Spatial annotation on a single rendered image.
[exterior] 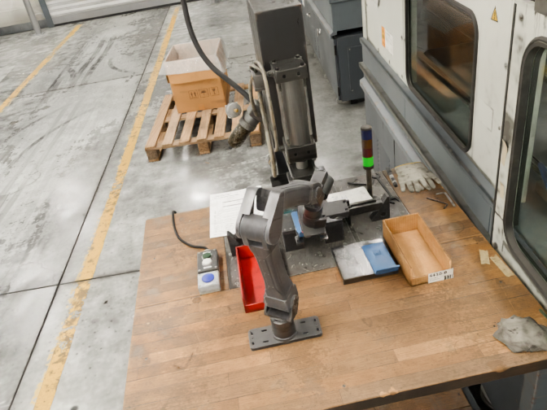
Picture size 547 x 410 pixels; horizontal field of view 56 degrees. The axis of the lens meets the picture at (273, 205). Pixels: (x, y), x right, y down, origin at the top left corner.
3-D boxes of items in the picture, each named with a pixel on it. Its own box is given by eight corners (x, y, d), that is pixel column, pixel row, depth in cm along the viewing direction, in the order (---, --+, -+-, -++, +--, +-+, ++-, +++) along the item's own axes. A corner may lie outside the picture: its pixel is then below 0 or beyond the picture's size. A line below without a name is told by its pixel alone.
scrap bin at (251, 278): (245, 313, 150) (242, 298, 147) (238, 260, 171) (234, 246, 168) (286, 304, 151) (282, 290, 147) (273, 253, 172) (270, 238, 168)
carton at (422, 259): (410, 289, 149) (410, 268, 145) (382, 238, 170) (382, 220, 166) (452, 280, 150) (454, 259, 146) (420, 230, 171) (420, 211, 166)
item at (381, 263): (377, 278, 151) (377, 270, 150) (361, 246, 164) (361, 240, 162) (400, 272, 152) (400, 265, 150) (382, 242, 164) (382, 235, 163)
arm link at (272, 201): (297, 176, 143) (237, 188, 117) (326, 181, 139) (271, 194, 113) (294, 220, 146) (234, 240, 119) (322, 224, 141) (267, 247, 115)
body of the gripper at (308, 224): (317, 205, 157) (319, 193, 150) (325, 234, 152) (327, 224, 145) (296, 208, 156) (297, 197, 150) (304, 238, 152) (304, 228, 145)
